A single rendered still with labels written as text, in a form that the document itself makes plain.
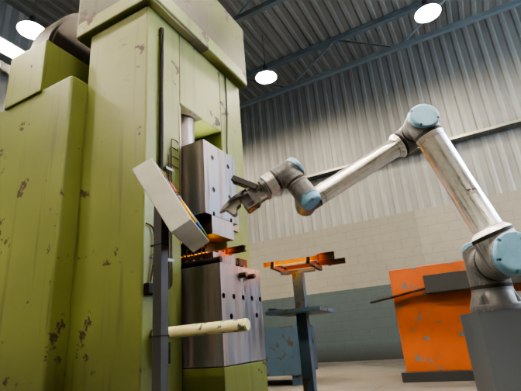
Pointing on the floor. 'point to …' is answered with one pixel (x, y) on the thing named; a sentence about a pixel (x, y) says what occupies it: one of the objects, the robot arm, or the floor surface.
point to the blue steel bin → (285, 352)
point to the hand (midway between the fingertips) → (221, 209)
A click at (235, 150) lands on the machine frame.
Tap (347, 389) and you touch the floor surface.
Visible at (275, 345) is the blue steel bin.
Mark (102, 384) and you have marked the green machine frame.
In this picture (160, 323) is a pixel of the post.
